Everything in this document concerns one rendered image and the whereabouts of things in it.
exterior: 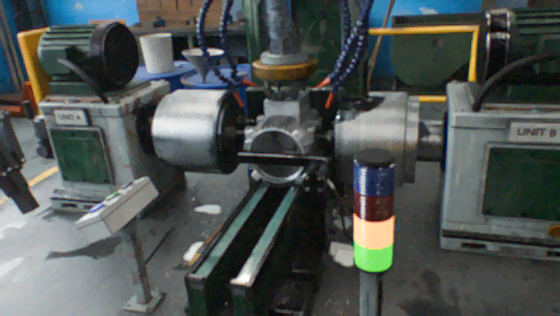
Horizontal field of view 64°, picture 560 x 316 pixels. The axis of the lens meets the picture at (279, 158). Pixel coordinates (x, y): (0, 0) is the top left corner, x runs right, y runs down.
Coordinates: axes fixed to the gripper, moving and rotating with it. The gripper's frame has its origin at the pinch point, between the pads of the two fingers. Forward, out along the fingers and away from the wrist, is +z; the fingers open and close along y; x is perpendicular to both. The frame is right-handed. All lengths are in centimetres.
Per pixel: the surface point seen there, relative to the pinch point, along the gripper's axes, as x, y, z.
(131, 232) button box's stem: -0.1, 16.0, 18.3
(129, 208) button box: -3.5, 15.6, 13.2
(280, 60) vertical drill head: -30, 62, 2
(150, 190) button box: -3.5, 23.6, 13.2
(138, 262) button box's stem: 2.9, 16.1, 25.3
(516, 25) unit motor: -83, 59, 17
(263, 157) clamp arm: -17, 52, 22
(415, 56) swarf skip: -28, 465, 84
